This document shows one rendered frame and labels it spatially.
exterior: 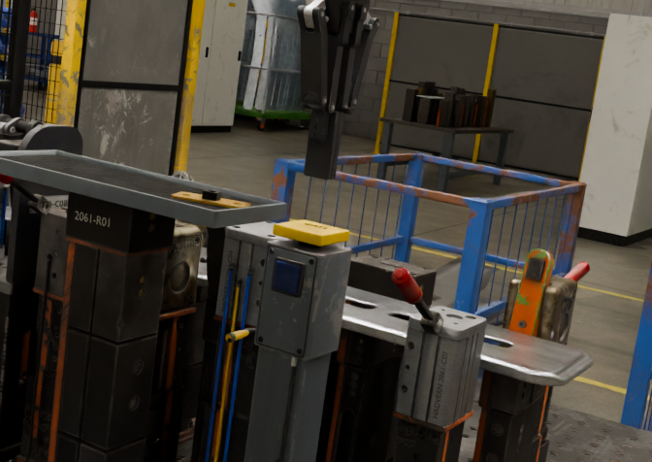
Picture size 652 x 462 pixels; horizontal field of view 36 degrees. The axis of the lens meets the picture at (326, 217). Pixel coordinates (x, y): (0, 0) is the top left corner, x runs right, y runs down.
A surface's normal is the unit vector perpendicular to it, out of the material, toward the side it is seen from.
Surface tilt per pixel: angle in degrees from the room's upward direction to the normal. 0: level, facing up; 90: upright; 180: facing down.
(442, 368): 90
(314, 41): 104
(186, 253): 90
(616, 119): 90
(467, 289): 90
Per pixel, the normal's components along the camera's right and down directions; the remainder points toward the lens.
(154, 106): 0.86, 0.23
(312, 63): -0.53, 0.30
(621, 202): -0.52, 0.07
